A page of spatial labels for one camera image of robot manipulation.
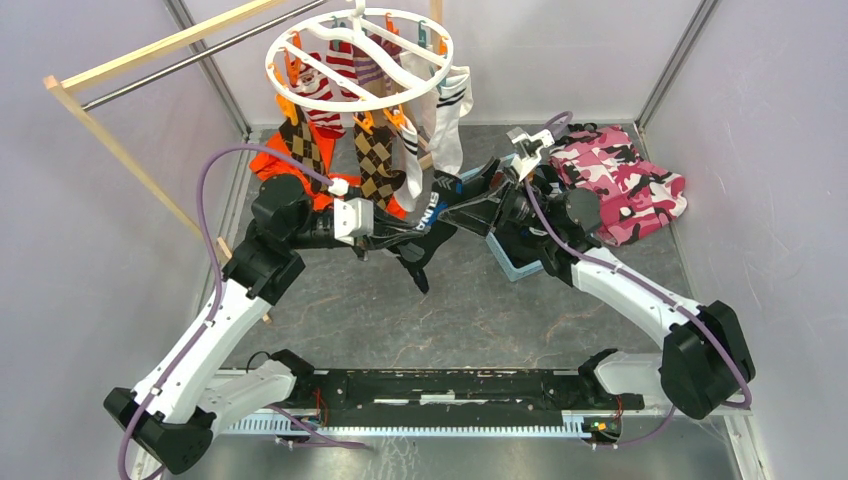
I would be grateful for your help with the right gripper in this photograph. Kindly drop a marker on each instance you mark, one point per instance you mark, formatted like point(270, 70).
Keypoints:
point(482, 215)

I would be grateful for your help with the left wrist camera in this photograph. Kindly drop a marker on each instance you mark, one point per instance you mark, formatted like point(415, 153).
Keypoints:
point(342, 213)

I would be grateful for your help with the white round clip hanger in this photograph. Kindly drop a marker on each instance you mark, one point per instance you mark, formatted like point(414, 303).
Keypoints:
point(399, 56)

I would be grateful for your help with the red white striped sock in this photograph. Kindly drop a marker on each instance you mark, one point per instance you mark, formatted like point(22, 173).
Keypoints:
point(315, 85)

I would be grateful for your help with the wooden drying rack frame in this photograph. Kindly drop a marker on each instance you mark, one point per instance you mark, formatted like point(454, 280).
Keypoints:
point(112, 250)

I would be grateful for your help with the black grey sock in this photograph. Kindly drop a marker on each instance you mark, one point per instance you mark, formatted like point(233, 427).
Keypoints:
point(443, 194)

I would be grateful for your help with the metal hanging rod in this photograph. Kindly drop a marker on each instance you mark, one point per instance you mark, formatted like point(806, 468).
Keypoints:
point(201, 56)

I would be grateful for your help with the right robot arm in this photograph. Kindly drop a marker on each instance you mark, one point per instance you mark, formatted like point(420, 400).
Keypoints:
point(703, 362)

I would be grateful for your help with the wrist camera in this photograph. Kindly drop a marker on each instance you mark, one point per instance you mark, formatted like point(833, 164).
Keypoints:
point(528, 150)
point(342, 213)

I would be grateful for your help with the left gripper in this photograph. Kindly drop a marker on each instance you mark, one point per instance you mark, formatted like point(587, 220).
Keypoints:
point(390, 236)

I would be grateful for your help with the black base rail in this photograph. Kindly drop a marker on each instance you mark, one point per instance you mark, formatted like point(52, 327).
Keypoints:
point(447, 403)

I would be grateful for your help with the light blue laundry basket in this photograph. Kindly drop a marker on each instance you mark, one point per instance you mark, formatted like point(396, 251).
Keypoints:
point(514, 270)

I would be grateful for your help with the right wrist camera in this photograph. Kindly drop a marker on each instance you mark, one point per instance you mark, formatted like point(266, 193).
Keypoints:
point(528, 150)

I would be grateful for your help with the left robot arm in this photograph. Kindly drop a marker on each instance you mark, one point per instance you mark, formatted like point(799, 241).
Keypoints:
point(174, 413)

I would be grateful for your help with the brown argyle sock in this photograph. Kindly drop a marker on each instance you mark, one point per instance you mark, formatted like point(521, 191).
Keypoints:
point(379, 179)
point(303, 148)

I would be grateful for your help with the orange cloth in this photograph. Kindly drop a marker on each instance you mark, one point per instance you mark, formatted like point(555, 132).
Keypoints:
point(265, 166)

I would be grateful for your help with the pink camouflage trousers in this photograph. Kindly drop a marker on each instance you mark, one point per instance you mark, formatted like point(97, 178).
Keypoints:
point(637, 197)

